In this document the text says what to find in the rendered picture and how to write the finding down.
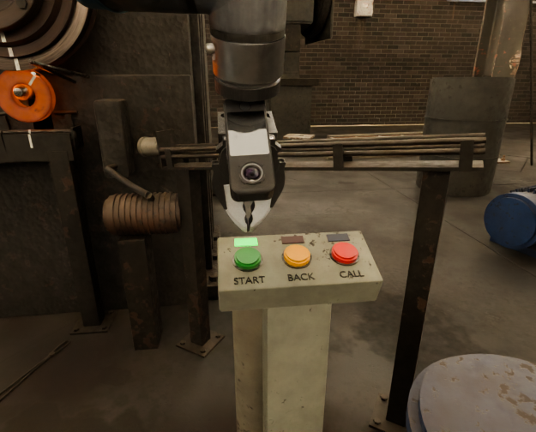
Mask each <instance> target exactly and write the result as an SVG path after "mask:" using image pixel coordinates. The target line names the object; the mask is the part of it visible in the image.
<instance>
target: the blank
mask: <svg viewBox="0 0 536 432"><path fill-rule="evenodd" d="M33 71H34V72H36V73H39V72H37V71H35V70H33V69H32V70H25V71H9V70H5V71H4V72H2V74H0V106H1V108H2V109H3V110H4V111H5V112H6V113H7V114H8V115H9V116H11V117H12V118H14V119H16V120H18V121H21V122H25V123H34V122H38V121H41V120H44V119H46V118H47V117H49V116H50V115H51V114H52V112H53V110H54V108H55V104H56V96H55V93H54V90H53V88H52V86H51V83H50V82H49V81H48V80H47V79H46V78H45V77H44V76H43V75H42V74H40V77H37V76H34V75H32V72H33ZM18 84H24V85H27V86H29V87H30V88H32V89H33V91H34V93H35V98H36V99H35V102H34V104H33V105H31V106H26V105H24V104H22V103H21V102H20V100H18V98H16V96H14V94H13V88H14V86H15V85H18Z"/></svg>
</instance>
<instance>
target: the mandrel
mask: <svg viewBox="0 0 536 432"><path fill-rule="evenodd" d="M13 94H14V96H16V98H18V99H20V100H27V99H36V98H35V93H34V91H33V89H32V88H30V87H29V86H27V85H24V84H18V85H15V86H14V88H13Z"/></svg>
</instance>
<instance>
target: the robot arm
mask: <svg viewBox="0 0 536 432"><path fill-rule="evenodd" d="M77 1H78V2H79V3H80V4H82V5H83V6H85V7H87V8H90V9H103V10H108V11H110V12H112V13H126V12H129V11H132V12H154V13H175V14H208V17H209V27H210V33H211V40H212V42H213V43H206V44H205V52H206V53H207V54H213V57H212V61H213V72H214V74H215V76H214V82H215V91H216V93H217V94H219V95H220V96H222V97H224V98H227V99H226V100H225V101H224V104H223V107H224V111H222V112H217V113H218V139H219V144H218V145H217V146H216V153H218V154H219V160H213V161H212V168H213V172H212V185H213V190H214V193H215V195H216V196H217V198H218V200H219V201H220V204H221V205H222V207H223V208H224V209H225V210H226V212H227V213H228V215H229V216H230V218H231V219H232V221H233V222H234V223H235V224H236V225H237V226H238V227H239V228H240V229H241V230H243V231H244V232H247V231H253V230H254V229H255V228H257V226H259V224H261V222H262V221H263V220H264V219H265V218H266V216H267V215H268V213H269V211H270V209H271V208H272V207H273V206H274V204H275V202H276V201H277V200H278V198H279V196H280V194H281V192H282V190H283V188H284V185H285V172H284V169H285V165H286V162H285V160H284V159H279V157H278V153H279V152H280V151H281V150H282V149H281V146H280V144H279V143H278V142H277V137H278V131H277V128H276V126H275V123H274V118H273V114H272V112H271V111H266V104H265V100H266V99H271V98H273V97H275V96H276V95H277V94H278V93H279V92H280V78H281V76H283V68H284V56H285V43H286V35H285V29H286V6H287V0H77ZM244 201H253V202H252V204H251V206H250V209H251V215H250V217H249V222H247V218H246V216H245V215H246V211H245V205H244Z"/></svg>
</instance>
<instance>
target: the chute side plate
mask: <svg viewBox="0 0 536 432"><path fill-rule="evenodd" d="M28 135H30V136H31V141H32V144H33V147H30V142H29V139H28ZM47 151H67V152H68V156H69V161H75V156H74V152H73V147H72V142H71V138H70V133H44V134H3V135H2V134H0V163H8V162H41V161H49V159H48V155H47Z"/></svg>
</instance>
